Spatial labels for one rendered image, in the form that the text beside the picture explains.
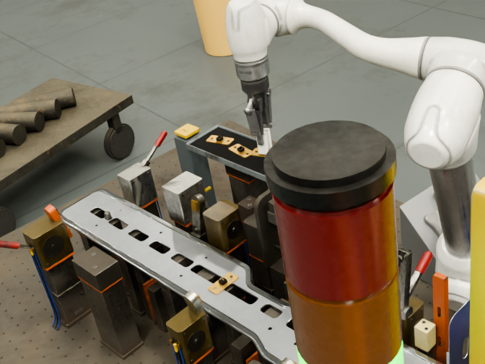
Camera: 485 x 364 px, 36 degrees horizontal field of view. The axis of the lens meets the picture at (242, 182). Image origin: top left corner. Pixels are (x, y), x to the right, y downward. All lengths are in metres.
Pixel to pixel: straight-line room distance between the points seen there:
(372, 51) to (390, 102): 3.08
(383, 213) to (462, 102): 1.22
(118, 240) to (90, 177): 2.40
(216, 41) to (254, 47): 3.89
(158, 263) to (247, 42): 0.67
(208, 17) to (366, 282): 5.36
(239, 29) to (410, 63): 0.44
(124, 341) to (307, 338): 1.85
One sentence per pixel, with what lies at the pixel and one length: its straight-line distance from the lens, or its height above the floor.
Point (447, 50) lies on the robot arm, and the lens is 1.73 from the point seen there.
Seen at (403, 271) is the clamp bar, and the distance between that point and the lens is 1.73.
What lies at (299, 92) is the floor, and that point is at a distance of 5.12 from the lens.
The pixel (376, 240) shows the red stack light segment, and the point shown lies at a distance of 0.41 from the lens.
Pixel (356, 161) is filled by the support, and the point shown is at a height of 2.08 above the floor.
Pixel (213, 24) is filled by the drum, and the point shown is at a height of 0.27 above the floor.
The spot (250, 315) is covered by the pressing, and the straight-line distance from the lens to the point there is 1.91.
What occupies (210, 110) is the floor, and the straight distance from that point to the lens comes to 5.08.
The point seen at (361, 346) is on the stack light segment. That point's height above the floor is 1.96.
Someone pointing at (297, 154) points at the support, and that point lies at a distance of 0.41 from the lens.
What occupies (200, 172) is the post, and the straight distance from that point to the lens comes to 2.46.
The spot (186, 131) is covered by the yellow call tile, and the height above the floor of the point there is 1.16.
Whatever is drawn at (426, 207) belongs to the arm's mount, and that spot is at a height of 0.91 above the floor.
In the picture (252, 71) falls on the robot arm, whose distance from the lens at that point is 1.97.
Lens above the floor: 2.29
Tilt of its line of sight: 33 degrees down
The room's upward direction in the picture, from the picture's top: 11 degrees counter-clockwise
